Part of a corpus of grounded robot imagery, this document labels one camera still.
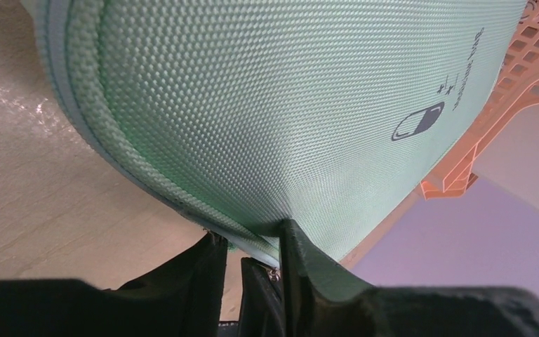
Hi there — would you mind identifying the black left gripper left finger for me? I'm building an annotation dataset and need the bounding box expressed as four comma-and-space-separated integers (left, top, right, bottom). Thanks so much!
0, 232, 227, 336

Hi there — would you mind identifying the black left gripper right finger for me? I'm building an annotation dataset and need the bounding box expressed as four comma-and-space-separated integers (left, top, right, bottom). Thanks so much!
279, 220, 539, 336

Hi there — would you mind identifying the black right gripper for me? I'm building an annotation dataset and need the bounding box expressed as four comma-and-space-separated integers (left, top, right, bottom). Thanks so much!
217, 258, 285, 337

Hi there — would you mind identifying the green medicine case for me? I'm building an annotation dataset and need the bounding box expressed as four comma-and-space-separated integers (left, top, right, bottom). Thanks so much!
23, 0, 524, 266

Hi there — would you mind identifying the beige folder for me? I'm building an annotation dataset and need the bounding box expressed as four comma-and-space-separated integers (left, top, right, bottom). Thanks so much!
474, 105, 539, 211

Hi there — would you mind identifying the peach desk file organizer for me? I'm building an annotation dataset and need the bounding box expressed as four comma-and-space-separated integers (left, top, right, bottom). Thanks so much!
415, 1, 539, 199

